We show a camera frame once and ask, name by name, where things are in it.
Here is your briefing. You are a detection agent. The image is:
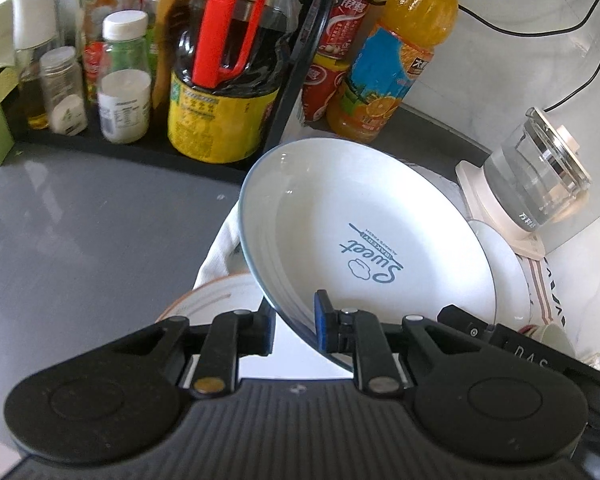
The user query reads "green bottle white cap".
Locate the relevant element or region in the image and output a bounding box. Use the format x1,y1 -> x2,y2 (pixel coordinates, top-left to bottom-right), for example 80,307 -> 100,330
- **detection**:
102,10 -> 152,78

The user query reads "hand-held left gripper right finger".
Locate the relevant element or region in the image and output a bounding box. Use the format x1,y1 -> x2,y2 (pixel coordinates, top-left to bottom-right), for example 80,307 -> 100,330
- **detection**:
314,290 -> 491,395

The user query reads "large soy sauce bottle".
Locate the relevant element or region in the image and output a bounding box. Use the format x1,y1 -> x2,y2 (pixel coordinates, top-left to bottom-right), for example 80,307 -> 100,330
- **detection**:
167,0 -> 301,163

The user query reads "clear bottle red cap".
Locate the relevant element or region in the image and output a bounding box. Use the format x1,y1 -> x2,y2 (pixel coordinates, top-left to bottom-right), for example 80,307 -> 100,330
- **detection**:
55,0 -> 88,51

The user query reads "patterned fringed table cloth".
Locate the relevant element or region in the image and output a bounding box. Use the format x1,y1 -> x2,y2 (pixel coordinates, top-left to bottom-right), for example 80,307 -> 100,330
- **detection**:
192,160 -> 568,331

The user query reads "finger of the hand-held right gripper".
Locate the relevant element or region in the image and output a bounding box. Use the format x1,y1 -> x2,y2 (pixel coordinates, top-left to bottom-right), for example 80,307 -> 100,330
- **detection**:
437,305 -> 497,342

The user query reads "red drink can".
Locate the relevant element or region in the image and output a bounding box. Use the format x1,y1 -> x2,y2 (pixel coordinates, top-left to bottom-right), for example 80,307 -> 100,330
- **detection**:
316,0 -> 377,61
302,52 -> 352,123

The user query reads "white plate blue script print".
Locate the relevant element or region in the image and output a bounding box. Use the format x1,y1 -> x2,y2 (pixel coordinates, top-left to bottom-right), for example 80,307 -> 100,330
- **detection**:
239,139 -> 498,373

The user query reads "clear spice jar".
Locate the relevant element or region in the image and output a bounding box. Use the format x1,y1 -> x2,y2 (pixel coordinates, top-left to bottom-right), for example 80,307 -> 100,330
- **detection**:
40,46 -> 89,137

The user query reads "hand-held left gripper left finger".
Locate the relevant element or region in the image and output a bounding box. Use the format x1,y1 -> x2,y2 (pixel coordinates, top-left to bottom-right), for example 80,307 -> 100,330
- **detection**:
100,300 -> 276,398

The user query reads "small white plate grey print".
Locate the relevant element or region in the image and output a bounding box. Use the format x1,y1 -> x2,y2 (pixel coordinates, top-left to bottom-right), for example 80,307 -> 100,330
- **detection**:
467,220 -> 532,333

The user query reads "glass electric kettle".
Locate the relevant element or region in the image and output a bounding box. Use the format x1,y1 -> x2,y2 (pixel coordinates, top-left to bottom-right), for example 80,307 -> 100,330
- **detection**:
482,106 -> 593,231

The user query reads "cream kettle base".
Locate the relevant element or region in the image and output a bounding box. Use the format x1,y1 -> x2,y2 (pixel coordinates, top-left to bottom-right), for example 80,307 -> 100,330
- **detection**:
455,160 -> 548,261

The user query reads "white plastic jar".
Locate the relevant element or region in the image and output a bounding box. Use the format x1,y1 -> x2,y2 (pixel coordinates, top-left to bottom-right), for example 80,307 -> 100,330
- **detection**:
98,70 -> 152,144

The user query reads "orange juice bottle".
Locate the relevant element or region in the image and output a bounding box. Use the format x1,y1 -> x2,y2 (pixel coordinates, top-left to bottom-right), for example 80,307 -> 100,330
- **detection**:
326,0 -> 459,143

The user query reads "black metal shelf rack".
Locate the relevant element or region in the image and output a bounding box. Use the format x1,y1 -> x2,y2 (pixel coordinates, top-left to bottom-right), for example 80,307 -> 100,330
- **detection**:
10,0 -> 353,181

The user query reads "brown sauce bottle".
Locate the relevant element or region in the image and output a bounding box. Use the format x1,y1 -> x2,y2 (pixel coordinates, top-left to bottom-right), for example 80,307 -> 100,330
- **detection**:
150,0 -> 202,122

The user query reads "white ceramic bowl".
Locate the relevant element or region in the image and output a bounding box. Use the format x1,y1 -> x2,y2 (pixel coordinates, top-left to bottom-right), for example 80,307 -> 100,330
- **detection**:
520,322 -> 578,363

